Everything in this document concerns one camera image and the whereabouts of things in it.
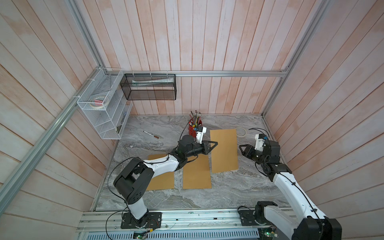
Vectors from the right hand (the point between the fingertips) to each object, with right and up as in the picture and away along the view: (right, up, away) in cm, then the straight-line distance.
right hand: (242, 146), depth 84 cm
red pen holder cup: (-28, +11, +15) cm, 33 cm away
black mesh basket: (-59, +40, +21) cm, 74 cm away
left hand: (-15, +1, -6) cm, 16 cm away
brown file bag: (-26, -18, +7) cm, 32 cm away
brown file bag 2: (-10, -6, +1) cm, 12 cm away
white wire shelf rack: (-72, +14, -6) cm, 74 cm away
